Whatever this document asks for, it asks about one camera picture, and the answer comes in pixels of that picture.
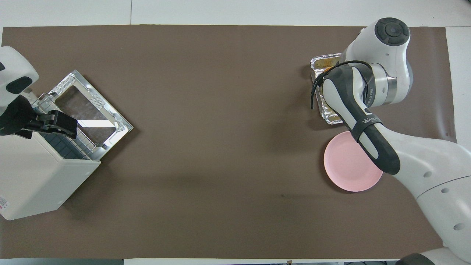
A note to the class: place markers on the silver glass oven door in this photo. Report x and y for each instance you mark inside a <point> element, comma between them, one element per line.
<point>62,84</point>

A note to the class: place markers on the cream toaster oven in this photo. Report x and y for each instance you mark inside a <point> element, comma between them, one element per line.
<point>36,184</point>

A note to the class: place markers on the aluminium foil tray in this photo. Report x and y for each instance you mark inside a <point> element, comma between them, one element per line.
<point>330,117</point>

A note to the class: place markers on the pink round plate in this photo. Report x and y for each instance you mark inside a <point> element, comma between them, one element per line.
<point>342,169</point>

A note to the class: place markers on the yellow sliced bread loaf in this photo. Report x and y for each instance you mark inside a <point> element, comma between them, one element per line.
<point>328,63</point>

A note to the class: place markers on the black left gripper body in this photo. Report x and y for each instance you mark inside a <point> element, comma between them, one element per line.
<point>14,116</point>

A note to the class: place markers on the brown table mat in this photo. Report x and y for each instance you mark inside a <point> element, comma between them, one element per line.
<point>184,73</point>

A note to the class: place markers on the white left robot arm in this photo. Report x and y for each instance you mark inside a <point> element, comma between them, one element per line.
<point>14,66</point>

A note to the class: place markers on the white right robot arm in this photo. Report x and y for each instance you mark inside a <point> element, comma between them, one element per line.
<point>423,158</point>

